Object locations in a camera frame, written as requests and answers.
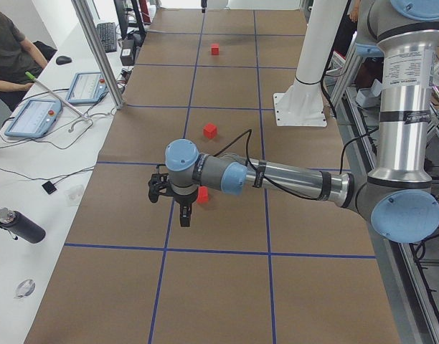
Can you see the black computer mouse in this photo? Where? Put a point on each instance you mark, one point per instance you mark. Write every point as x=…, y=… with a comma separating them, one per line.
x=63, y=60

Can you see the clear plastic lid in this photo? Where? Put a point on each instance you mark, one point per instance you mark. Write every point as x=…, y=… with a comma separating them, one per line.
x=24, y=289

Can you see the brown paper table cover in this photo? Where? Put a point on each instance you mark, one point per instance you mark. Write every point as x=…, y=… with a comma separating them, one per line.
x=261, y=267

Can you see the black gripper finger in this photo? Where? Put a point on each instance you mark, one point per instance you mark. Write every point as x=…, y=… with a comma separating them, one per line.
x=185, y=212

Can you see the white stick with green tip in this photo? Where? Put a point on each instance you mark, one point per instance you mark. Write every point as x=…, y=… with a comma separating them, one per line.
x=55, y=95

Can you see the aluminium frame rack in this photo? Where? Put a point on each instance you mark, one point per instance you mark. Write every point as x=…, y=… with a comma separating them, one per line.
x=410, y=272

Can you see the blue teach pendant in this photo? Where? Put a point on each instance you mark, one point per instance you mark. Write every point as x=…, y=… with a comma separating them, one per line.
x=86, y=88
x=35, y=119

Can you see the far blue teach pendant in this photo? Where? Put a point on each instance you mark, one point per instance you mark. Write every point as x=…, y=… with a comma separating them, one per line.
x=86, y=88

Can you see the red block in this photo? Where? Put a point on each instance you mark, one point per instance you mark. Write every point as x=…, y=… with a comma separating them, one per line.
x=215, y=49
x=203, y=195
x=210, y=131

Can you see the near blue teach pendant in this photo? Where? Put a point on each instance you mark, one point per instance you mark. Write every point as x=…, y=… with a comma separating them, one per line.
x=35, y=119

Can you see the black power adapter box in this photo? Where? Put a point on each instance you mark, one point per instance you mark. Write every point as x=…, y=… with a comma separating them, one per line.
x=128, y=52

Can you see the black water bottle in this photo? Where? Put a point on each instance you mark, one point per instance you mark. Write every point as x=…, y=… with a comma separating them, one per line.
x=20, y=226

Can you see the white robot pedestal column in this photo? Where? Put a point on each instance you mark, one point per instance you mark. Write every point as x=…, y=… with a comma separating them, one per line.
x=302, y=104

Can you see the aluminium frame post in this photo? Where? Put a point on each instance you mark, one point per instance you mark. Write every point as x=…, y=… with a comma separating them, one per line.
x=88, y=26

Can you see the black keyboard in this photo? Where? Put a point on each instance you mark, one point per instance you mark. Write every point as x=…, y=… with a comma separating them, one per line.
x=107, y=36

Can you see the seated person in grey shirt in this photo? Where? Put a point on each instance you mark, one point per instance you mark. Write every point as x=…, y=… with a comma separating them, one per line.
x=18, y=56

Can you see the small black square device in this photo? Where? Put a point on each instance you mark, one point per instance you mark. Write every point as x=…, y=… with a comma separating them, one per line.
x=49, y=187

